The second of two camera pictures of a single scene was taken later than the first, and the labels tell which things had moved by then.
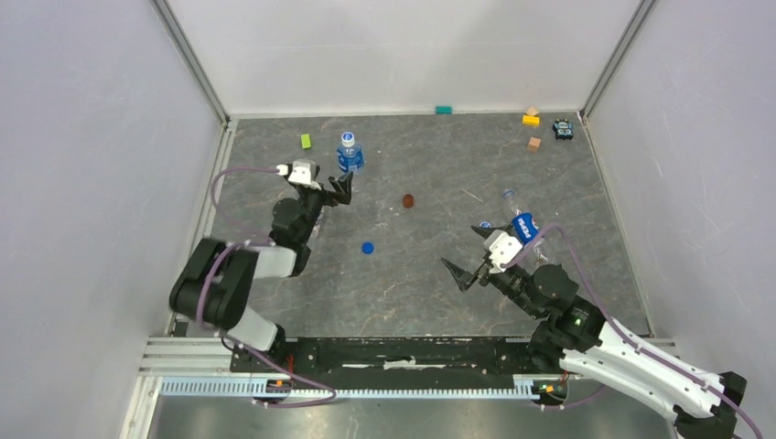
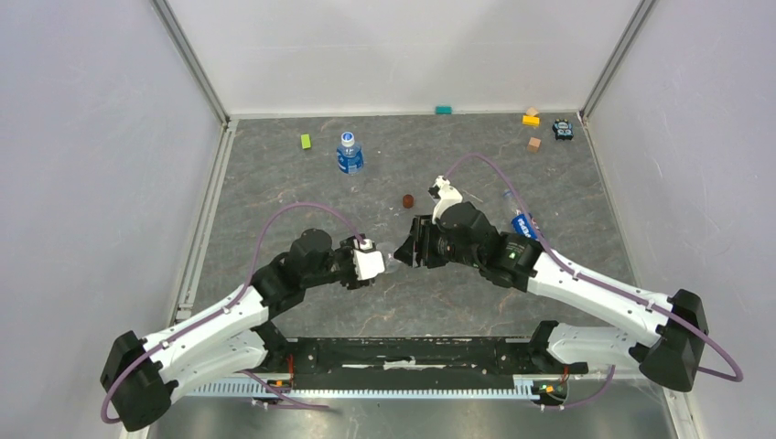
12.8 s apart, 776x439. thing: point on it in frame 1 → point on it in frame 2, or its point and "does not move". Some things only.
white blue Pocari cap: x=348 y=139 does not move
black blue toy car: x=563 y=129 does not move
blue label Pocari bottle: x=350 y=156 does not move
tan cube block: x=533 y=144 does not move
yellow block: x=531 y=120 does not move
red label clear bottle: x=316 y=228 → x=392 y=265
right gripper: x=463 y=278 → x=419 y=245
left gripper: x=331 y=198 → x=346 y=247
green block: x=306 y=141 does not move
